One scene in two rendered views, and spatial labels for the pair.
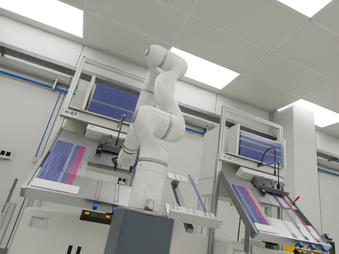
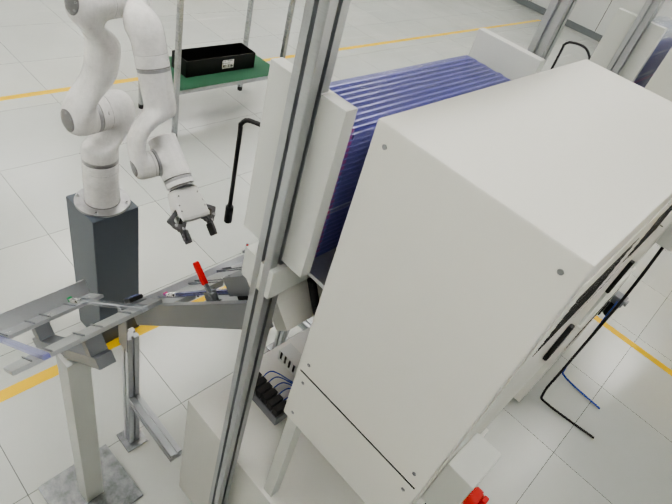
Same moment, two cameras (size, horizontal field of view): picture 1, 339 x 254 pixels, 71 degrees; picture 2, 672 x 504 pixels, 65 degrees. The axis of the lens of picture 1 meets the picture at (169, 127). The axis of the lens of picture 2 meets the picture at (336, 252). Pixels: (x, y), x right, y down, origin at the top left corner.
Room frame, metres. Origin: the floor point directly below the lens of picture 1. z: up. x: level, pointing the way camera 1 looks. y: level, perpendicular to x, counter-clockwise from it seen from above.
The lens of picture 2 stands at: (2.60, -0.21, 2.03)
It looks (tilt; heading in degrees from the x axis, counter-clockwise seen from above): 40 degrees down; 140
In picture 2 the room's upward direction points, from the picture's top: 18 degrees clockwise
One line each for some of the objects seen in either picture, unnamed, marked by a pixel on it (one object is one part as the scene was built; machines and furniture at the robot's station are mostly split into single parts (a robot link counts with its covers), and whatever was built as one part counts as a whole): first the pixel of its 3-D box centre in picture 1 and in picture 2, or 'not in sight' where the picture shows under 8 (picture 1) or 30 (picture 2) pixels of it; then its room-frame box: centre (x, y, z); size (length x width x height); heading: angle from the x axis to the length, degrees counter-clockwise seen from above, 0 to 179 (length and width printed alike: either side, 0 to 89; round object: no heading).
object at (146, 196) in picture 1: (147, 188); (101, 180); (0.94, 0.04, 0.79); 0.19 x 0.19 x 0.18
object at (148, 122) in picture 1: (151, 134); (107, 126); (0.93, 0.07, 1.00); 0.19 x 0.12 x 0.24; 114
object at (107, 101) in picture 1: (121, 108); (396, 147); (1.89, 0.44, 1.52); 0.51 x 0.13 x 0.27; 107
